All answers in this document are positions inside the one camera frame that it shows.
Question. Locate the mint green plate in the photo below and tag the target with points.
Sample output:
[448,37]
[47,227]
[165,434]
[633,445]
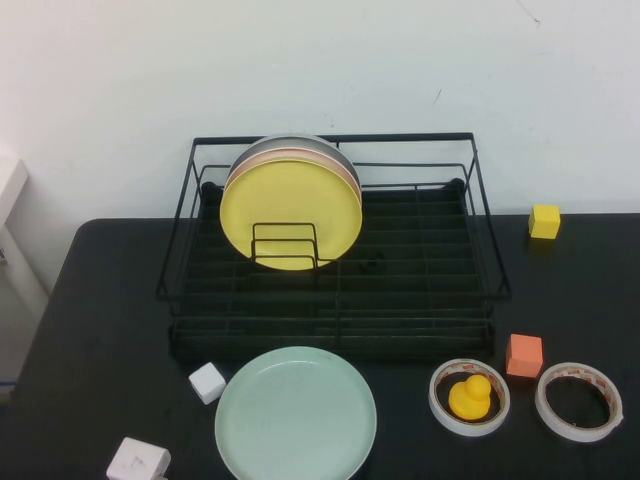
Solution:
[295,415]

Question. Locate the yellow plate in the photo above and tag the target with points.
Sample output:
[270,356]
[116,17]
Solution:
[290,200]

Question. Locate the pink plate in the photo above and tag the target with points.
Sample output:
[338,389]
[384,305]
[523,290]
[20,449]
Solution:
[287,153]

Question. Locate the grey plate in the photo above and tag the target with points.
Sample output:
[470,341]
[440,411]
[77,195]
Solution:
[287,141]

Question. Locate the white cube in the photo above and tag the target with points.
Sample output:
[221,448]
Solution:
[207,384]

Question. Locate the yellow rubber duck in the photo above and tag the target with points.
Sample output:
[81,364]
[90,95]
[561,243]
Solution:
[469,400]

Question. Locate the yellow cube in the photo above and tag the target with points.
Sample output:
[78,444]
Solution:
[545,222]

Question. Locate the orange cube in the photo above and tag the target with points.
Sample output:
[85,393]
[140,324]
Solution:
[524,356]

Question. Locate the white tape roll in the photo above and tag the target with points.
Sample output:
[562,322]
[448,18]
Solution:
[575,434]
[467,429]

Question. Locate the white square power adapter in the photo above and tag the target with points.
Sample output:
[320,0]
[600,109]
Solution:
[135,460]

